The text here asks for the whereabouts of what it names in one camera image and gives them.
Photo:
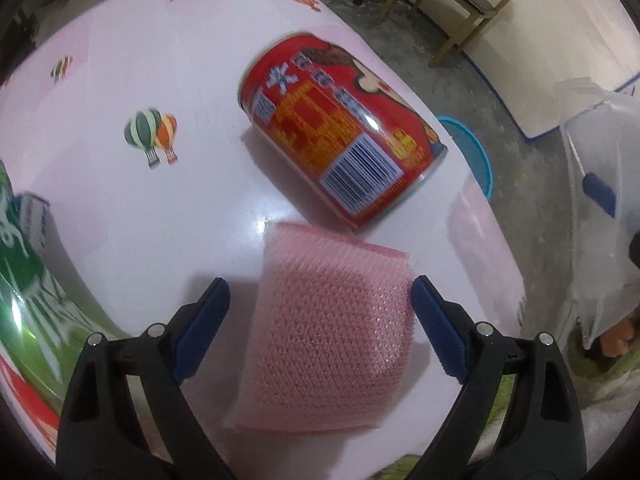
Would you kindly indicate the person's right hand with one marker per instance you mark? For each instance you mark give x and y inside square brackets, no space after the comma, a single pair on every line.
[616,340]

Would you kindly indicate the pink mesh scouring pad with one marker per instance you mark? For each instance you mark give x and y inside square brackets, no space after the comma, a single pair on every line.
[325,340]

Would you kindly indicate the blue plastic basket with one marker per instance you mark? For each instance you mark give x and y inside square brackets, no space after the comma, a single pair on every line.
[477,155]

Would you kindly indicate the green plastic bottle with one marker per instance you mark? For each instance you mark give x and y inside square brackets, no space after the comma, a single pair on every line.
[25,285]

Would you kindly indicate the red drink can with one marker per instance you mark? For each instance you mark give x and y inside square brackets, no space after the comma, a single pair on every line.
[320,130]

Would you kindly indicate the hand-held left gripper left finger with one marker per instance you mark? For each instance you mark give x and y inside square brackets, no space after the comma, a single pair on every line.
[205,325]

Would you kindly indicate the light wooden chair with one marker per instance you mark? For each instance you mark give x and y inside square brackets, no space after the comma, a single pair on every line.
[470,7]

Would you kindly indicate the clear plastic bag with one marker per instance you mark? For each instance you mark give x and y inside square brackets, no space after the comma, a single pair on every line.
[600,270]

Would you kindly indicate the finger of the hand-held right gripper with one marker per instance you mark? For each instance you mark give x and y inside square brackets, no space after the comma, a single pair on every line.
[600,192]

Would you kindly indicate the person's right forearm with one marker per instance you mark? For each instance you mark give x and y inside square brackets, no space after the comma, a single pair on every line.
[615,400]

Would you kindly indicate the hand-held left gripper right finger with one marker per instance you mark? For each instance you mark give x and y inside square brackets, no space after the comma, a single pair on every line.
[440,325]

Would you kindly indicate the white board with blue edge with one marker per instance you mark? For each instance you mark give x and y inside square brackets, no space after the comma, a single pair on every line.
[575,35]

